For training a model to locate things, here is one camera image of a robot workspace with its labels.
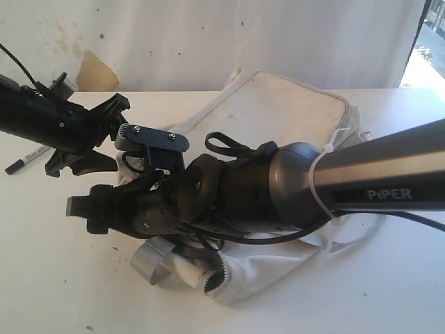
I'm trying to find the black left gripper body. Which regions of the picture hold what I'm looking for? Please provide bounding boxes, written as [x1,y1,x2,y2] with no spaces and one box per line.
[1,93,89,150]

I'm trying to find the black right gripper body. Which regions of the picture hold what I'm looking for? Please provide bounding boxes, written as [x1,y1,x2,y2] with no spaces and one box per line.
[137,154,275,239]

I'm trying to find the black capped white marker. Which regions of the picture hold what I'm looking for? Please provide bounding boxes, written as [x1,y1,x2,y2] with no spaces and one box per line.
[5,145,50,175]

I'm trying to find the white fabric backpack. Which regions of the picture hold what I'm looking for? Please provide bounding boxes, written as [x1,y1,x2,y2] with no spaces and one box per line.
[130,70,384,304]

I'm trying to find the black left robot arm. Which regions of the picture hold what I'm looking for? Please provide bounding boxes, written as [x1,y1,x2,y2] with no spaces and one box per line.
[1,75,130,177]

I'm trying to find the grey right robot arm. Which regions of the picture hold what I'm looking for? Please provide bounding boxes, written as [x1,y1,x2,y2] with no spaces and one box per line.
[66,120,444,245]

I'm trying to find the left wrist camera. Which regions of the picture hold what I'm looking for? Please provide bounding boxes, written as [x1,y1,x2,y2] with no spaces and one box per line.
[49,72,77,100]

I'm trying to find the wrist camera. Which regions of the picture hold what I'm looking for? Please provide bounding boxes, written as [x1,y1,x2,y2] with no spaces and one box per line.
[115,123,190,174]
[49,72,77,100]

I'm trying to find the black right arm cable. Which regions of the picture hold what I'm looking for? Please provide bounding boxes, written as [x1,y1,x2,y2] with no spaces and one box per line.
[187,131,445,251]

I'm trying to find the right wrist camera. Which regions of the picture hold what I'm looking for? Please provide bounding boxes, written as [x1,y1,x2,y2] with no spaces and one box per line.
[115,123,190,174]

